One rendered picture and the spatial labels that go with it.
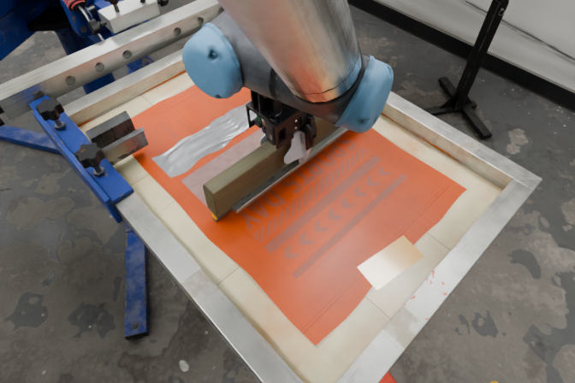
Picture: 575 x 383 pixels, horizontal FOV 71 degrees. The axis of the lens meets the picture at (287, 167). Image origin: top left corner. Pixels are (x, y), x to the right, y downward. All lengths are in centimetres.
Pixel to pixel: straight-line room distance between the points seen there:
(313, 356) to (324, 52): 45
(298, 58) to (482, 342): 158
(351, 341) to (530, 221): 160
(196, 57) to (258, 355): 39
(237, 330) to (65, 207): 163
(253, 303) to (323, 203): 22
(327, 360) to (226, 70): 42
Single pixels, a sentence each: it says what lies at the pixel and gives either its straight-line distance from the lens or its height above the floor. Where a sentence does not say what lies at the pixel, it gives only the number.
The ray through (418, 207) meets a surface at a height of 95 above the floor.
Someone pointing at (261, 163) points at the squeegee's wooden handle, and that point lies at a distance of 68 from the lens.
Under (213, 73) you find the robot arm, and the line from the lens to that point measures 44.
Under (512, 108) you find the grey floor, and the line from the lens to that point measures 266.
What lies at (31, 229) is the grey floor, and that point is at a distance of 215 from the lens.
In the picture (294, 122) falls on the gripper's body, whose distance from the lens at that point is 65.
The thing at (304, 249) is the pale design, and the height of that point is 95.
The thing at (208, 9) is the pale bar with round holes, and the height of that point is 104.
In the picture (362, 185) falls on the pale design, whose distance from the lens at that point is 78.
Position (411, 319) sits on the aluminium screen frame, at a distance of 63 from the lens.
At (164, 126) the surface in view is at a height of 95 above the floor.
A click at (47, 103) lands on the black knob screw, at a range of 88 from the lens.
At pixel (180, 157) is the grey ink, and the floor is 96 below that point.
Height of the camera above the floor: 156
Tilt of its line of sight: 50 degrees down
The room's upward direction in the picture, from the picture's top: straight up
